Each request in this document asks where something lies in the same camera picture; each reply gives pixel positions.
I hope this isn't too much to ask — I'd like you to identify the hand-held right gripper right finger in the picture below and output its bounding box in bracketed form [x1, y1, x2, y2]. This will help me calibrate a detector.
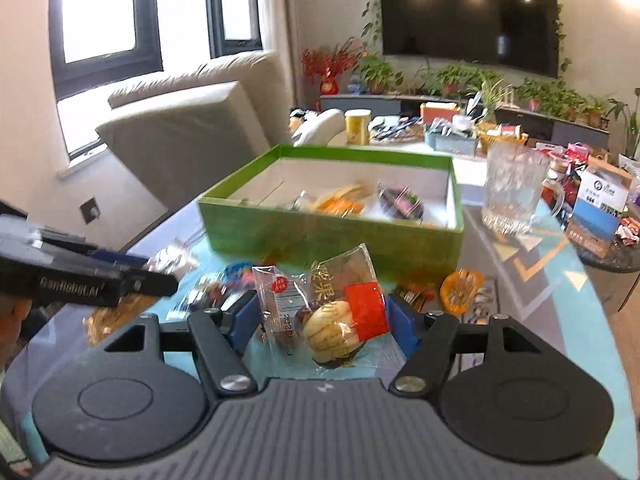
[385, 292, 557, 397]

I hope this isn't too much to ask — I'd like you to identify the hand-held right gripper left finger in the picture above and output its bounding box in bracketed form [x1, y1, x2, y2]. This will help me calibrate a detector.
[77, 290, 262, 397]

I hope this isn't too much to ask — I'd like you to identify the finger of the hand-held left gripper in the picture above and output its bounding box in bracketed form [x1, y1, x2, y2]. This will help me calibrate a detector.
[119, 270, 180, 302]
[91, 247, 152, 272]

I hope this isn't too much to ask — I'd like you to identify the pile of mixed snack packets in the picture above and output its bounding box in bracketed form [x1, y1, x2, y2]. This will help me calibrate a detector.
[82, 237, 501, 346]

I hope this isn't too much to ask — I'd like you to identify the clear pastry packet red label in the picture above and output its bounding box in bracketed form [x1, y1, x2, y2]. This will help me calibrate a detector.
[251, 244, 401, 371]

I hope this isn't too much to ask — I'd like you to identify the green cardboard box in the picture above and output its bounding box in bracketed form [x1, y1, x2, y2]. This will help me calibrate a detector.
[197, 143, 466, 273]

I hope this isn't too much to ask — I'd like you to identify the dark purple snack packet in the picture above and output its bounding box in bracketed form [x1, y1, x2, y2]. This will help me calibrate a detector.
[376, 182, 427, 221]

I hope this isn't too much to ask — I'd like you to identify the plain orange snack packet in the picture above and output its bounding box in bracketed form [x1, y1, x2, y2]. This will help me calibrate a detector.
[312, 184, 368, 217]

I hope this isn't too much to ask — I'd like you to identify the person's left hand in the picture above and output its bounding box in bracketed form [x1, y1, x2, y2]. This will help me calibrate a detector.
[0, 292, 32, 361]

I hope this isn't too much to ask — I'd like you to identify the round orange snack packet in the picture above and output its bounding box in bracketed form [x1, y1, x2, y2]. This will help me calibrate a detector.
[440, 269, 486, 316]

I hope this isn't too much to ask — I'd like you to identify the teal patterned tablecloth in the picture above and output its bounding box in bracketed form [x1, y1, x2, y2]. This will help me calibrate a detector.
[10, 195, 640, 480]

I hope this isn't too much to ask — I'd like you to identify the beige sofa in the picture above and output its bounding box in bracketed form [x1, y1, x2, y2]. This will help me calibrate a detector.
[95, 50, 293, 208]

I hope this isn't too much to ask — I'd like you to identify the clear glass mug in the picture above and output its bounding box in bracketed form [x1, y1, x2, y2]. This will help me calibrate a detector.
[481, 141, 566, 237]

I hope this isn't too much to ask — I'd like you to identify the grey storage bin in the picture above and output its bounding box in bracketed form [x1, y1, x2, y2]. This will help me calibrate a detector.
[424, 120, 483, 155]

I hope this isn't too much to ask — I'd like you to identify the yellow can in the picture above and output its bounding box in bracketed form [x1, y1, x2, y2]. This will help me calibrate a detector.
[345, 109, 372, 146]

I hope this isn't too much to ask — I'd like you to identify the yellow woven basket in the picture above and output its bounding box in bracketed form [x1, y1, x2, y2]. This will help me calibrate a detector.
[475, 122, 528, 147]

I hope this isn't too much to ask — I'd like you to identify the orange tissue box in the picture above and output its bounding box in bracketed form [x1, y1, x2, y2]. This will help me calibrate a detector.
[420, 102, 462, 125]

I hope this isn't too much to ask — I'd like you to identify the blue white carton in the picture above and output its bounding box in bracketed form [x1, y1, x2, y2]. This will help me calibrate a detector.
[565, 156, 636, 260]

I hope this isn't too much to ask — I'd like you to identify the spider plant in vase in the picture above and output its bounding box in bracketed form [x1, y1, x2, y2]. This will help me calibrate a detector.
[467, 72, 506, 126]

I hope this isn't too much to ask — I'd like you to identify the red white candy packet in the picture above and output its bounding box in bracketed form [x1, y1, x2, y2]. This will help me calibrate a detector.
[615, 222, 640, 248]

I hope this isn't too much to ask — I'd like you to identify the row of potted plants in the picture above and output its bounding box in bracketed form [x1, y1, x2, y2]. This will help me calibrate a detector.
[357, 55, 611, 128]

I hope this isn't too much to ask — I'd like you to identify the large black framed window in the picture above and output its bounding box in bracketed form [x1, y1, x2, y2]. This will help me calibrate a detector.
[49, 0, 163, 101]

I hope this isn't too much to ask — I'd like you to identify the grey television cabinet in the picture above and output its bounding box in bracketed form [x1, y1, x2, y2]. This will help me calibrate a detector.
[320, 92, 612, 148]

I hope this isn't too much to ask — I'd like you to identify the red flower decoration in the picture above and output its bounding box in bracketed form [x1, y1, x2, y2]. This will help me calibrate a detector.
[300, 37, 368, 96]

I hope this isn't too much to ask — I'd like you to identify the narrow black framed window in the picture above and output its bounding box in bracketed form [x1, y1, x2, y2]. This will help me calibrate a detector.
[205, 0, 263, 59]

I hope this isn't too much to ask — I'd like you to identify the sheer white curtain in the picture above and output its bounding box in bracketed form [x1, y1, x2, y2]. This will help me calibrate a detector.
[255, 0, 308, 111]

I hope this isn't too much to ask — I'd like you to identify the tall leafy floor plant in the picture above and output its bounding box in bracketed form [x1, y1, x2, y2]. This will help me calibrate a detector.
[607, 87, 640, 158]

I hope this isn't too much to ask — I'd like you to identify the green hanging vine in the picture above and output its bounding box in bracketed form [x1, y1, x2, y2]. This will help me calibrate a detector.
[361, 0, 573, 78]

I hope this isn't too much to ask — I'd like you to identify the black wall television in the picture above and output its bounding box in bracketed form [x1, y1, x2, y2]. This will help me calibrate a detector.
[380, 0, 560, 79]

